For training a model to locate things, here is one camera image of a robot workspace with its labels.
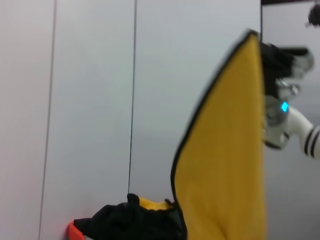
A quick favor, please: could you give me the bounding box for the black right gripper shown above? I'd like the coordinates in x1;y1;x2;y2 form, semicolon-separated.
259;42;294;97

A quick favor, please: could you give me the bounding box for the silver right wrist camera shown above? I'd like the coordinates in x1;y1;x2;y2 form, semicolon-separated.
278;45;315;79

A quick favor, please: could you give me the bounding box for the silver right gripper cable plug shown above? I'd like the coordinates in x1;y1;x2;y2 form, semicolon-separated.
276;77;300;97

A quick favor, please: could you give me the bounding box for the yellow towel with black trim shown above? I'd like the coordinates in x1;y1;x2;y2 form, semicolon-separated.
138;29;270;240

